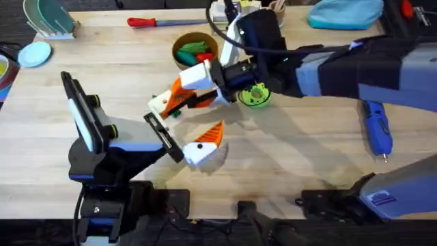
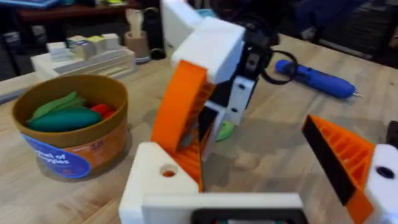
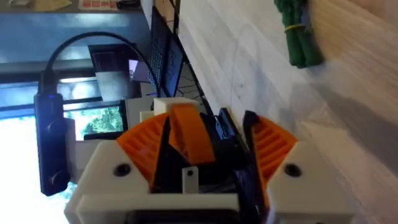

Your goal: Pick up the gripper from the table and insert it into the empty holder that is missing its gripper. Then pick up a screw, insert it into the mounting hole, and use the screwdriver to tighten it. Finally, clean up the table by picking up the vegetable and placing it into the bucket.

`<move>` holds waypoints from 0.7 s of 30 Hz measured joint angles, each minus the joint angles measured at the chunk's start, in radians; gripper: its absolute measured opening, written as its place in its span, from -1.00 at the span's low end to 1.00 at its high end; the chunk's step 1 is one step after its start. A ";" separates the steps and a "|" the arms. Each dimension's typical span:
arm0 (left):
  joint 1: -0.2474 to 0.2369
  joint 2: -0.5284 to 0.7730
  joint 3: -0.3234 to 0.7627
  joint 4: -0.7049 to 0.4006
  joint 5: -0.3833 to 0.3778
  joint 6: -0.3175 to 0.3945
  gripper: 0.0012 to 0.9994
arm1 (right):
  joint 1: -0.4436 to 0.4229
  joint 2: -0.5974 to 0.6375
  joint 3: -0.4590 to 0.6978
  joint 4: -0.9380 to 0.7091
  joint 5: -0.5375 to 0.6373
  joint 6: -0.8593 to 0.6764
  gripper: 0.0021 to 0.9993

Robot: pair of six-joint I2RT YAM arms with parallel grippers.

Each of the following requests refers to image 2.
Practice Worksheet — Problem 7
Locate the black bottle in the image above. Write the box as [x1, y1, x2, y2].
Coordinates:
[144, 7, 167, 61]

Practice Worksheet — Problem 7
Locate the white orange left gripper right finger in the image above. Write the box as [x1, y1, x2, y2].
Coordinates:
[302, 114, 398, 224]

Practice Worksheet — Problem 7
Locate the brown cup with wooden utensil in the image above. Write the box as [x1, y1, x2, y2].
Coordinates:
[124, 8, 152, 65]

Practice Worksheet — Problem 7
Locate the white box with blocks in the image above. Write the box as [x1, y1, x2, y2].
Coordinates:
[30, 33, 136, 81]

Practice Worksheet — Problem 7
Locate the bare white left gripper left finger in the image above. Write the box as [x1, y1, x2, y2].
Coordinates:
[118, 141, 200, 224]

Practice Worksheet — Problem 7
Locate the red-brown desk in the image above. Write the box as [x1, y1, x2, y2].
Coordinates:
[15, 2, 142, 23]

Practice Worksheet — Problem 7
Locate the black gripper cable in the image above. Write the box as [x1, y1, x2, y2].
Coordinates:
[260, 49, 300, 86]

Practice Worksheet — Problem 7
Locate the finger of the white orange right gripper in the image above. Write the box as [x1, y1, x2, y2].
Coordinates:
[198, 76, 258, 161]

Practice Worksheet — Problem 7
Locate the green toy vegetable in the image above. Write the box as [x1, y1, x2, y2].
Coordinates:
[215, 121, 235, 142]

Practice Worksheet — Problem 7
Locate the brown tub with toy vegetables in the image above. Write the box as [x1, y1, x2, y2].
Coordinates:
[11, 74, 129, 180]

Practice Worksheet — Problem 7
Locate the blue electric screwdriver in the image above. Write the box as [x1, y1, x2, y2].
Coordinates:
[274, 59, 364, 100]

